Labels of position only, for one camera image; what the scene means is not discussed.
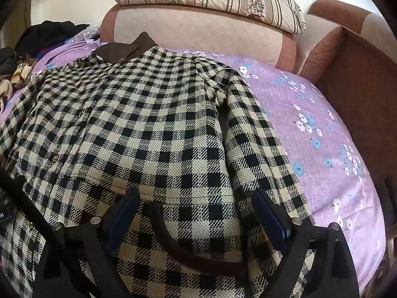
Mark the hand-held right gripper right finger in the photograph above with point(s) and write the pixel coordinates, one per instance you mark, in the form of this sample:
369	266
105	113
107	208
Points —
273	220

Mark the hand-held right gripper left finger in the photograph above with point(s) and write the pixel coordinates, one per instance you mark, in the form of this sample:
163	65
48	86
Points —
124	215

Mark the black and cream checked coat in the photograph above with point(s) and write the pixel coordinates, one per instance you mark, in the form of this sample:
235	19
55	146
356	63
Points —
155	130

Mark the black clothes pile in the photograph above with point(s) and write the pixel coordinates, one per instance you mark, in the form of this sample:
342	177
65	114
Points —
49	35

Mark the purple floral bedsheet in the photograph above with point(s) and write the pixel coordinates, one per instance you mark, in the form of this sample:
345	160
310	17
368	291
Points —
310	149

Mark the beige fleece cloth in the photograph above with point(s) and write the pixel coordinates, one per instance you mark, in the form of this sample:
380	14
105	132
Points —
5	94

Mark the brown and white patterned cloth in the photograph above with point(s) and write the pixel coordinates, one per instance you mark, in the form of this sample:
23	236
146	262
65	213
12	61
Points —
21	74

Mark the dark grey garment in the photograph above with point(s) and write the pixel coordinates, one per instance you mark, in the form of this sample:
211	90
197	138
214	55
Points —
6	60

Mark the blue cloth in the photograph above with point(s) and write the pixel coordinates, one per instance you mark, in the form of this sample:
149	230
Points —
45	53

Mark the pink brown sofa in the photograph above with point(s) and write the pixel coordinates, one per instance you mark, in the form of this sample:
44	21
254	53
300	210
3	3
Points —
350	59

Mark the wooden cabinet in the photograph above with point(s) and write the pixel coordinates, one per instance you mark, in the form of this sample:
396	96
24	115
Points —
18	21

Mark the pink quilted sofa backrest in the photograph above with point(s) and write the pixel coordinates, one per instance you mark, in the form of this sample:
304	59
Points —
198	28

